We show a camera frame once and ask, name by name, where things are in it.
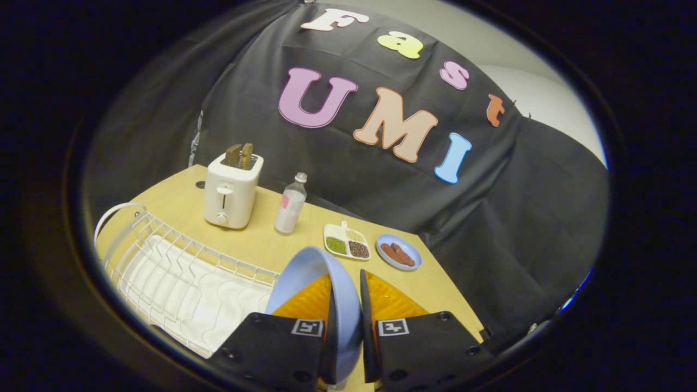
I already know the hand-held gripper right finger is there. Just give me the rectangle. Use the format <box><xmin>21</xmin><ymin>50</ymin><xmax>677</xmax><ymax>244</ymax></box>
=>
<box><xmin>360</xmin><ymin>269</ymin><xmax>494</xmax><ymax>392</ymax></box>

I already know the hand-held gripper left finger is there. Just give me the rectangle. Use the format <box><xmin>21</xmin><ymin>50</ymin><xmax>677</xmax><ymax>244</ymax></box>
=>
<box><xmin>209</xmin><ymin>274</ymin><xmax>338</xmax><ymax>392</ymax></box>

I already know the light blue plate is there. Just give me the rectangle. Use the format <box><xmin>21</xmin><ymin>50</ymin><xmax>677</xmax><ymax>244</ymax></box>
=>
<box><xmin>265</xmin><ymin>246</ymin><xmax>364</xmax><ymax>385</ymax></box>

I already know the white wire dish rack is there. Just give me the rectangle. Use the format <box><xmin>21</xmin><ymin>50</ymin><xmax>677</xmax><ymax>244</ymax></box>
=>
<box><xmin>94</xmin><ymin>202</ymin><xmax>279</xmax><ymax>359</ymax></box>

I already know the small blue sausage plate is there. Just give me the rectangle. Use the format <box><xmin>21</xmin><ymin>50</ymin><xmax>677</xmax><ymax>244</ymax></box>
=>
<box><xmin>376</xmin><ymin>234</ymin><xmax>423</xmax><ymax>272</ymax></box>

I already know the white divided grain dish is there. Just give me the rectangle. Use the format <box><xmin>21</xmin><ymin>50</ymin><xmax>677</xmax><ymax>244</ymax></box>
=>
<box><xmin>323</xmin><ymin>220</ymin><xmax>372</xmax><ymax>261</ymax></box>

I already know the brown sausage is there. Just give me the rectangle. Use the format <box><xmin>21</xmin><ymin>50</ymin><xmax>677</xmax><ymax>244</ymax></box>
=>
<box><xmin>391</xmin><ymin>243</ymin><xmax>416</xmax><ymax>267</ymax></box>
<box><xmin>380</xmin><ymin>243</ymin><xmax>407</xmax><ymax>266</ymax></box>

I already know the clear plastic bottle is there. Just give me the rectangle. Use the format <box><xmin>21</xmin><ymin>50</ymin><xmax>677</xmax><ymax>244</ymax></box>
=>
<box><xmin>274</xmin><ymin>172</ymin><xmax>308</xmax><ymax>235</ymax></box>

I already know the black backdrop cloth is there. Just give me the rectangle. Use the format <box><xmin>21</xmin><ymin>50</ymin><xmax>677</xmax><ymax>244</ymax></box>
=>
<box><xmin>87</xmin><ymin>0</ymin><xmax>609</xmax><ymax>349</ymax></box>

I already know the white toaster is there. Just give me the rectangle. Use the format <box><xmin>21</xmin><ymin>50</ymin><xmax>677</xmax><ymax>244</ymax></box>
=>
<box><xmin>203</xmin><ymin>152</ymin><xmax>265</xmax><ymax>230</ymax></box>

